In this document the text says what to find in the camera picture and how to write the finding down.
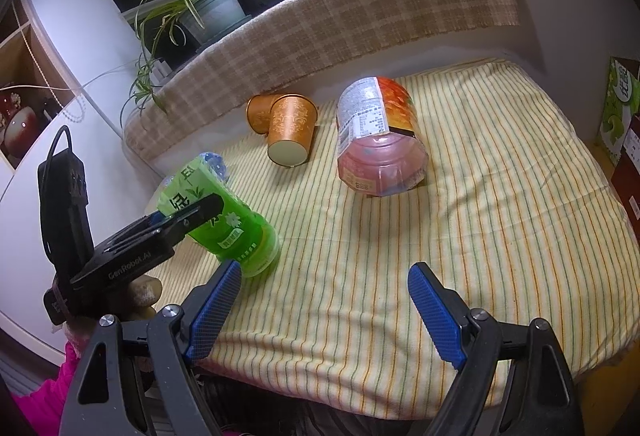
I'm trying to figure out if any white thin cable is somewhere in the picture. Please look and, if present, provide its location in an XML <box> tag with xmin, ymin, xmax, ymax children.
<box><xmin>0</xmin><ymin>66</ymin><xmax>138</xmax><ymax>93</ymax></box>

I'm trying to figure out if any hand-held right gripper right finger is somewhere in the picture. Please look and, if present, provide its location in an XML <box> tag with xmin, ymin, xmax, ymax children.
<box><xmin>407</xmin><ymin>261</ymin><xmax>586</xmax><ymax>436</ymax></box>

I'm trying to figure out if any dark cloth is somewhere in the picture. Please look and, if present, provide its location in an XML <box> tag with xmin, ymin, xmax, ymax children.
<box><xmin>197</xmin><ymin>373</ymin><xmax>453</xmax><ymax>436</ymax></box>

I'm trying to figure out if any beige plaid blanket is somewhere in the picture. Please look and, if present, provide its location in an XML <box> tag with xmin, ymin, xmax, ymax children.
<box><xmin>122</xmin><ymin>0</ymin><xmax>521</xmax><ymax>163</ymax></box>

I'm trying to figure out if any orange patterned paper cup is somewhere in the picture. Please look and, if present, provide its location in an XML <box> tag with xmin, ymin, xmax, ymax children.
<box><xmin>246</xmin><ymin>94</ymin><xmax>287</xmax><ymax>136</ymax></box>
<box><xmin>266</xmin><ymin>94</ymin><xmax>320</xmax><ymax>167</ymax></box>

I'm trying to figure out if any green tea bottle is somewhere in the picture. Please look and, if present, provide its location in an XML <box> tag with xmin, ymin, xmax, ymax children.
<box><xmin>157</xmin><ymin>154</ymin><xmax>282</xmax><ymax>278</ymax></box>

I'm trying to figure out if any large plastic jar red label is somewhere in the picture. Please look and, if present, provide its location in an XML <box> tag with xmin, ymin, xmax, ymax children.
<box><xmin>336</xmin><ymin>76</ymin><xmax>430</xmax><ymax>197</ymax></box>

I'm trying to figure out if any person's left hand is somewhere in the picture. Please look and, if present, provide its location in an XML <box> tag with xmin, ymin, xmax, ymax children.
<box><xmin>123</xmin><ymin>274</ymin><xmax>163</xmax><ymax>320</ymax></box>

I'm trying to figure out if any clear bottle with blue cap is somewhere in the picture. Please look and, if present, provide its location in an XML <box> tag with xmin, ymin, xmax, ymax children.
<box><xmin>199</xmin><ymin>152</ymin><xmax>231</xmax><ymax>183</ymax></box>

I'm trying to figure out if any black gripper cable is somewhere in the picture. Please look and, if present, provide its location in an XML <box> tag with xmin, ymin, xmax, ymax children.
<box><xmin>38</xmin><ymin>125</ymin><xmax>77</xmax><ymax>262</ymax></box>

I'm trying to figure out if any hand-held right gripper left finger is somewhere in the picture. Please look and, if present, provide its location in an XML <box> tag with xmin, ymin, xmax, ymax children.
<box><xmin>59</xmin><ymin>260</ymin><xmax>243</xmax><ymax>436</ymax></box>

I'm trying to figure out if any potted spider plant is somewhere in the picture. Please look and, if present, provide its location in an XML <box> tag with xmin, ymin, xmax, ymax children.
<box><xmin>121</xmin><ymin>0</ymin><xmax>282</xmax><ymax>118</ymax></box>

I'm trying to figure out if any yellow striped bed sheet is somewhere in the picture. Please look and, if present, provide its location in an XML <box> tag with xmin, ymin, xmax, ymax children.
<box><xmin>144</xmin><ymin>58</ymin><xmax>640</xmax><ymax>419</ymax></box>

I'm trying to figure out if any person's left forearm pink sleeve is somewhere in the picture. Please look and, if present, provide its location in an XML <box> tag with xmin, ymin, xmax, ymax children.
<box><xmin>9</xmin><ymin>319</ymin><xmax>103</xmax><ymax>436</ymax></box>

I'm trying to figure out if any white bead string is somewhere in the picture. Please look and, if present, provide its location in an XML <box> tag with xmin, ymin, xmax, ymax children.
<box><xmin>14</xmin><ymin>0</ymin><xmax>85</xmax><ymax>123</ymax></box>

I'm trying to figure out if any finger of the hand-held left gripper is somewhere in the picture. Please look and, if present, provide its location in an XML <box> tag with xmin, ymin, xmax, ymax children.
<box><xmin>164</xmin><ymin>193</ymin><xmax>225</xmax><ymax>243</ymax></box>

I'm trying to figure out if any green printed carton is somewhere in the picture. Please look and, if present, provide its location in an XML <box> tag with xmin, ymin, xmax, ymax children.
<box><xmin>596</xmin><ymin>56</ymin><xmax>640</xmax><ymax>158</ymax></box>

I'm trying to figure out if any red round ornament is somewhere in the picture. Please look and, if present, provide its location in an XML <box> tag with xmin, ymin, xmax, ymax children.
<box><xmin>2</xmin><ymin>108</ymin><xmax>42</xmax><ymax>158</ymax></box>

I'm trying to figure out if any dark red box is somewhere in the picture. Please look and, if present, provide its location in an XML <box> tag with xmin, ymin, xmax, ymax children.
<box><xmin>610</xmin><ymin>113</ymin><xmax>640</xmax><ymax>237</ymax></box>

